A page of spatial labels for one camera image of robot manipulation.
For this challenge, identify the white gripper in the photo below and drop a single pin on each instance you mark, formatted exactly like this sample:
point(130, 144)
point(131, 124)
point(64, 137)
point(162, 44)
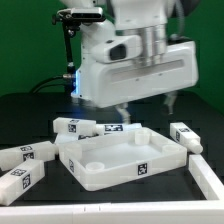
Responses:
point(106, 85)

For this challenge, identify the white desk top tray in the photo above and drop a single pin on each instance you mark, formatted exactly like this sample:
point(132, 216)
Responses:
point(109, 160)

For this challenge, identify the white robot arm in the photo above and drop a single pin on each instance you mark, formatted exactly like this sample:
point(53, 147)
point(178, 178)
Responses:
point(146, 18)

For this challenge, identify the white marker base sheet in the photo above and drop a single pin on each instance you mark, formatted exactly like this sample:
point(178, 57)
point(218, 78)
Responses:
point(108, 129)

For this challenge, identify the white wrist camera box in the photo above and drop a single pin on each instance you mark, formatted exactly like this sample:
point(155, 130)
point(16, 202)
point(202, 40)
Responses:
point(118, 49)

